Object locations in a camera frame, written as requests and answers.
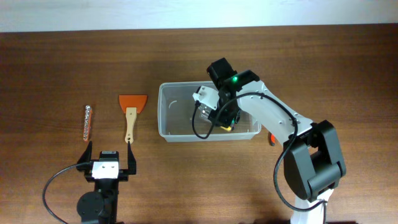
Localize clear plastic container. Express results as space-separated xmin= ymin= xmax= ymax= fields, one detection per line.
xmin=157 ymin=81 xmax=262 ymax=142

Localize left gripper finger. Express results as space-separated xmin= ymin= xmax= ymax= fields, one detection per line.
xmin=77 ymin=141 xmax=93 ymax=164
xmin=127 ymin=141 xmax=137 ymax=170

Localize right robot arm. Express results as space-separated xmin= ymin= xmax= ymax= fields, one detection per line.
xmin=195 ymin=58 xmax=346 ymax=223

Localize socket bit rail orange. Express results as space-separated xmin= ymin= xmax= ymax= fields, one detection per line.
xmin=83 ymin=105 xmax=93 ymax=141

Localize small red-handled pliers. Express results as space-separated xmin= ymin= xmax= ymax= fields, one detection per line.
xmin=268 ymin=132 xmax=275 ymax=146

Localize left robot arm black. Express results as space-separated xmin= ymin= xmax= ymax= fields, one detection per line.
xmin=76 ymin=142 xmax=137 ymax=223

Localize orange scraper wooden handle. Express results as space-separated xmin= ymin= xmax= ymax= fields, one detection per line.
xmin=119 ymin=95 xmax=148 ymax=144

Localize screwdriver set clear case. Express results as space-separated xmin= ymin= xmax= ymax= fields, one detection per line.
xmin=198 ymin=105 xmax=234 ymax=133

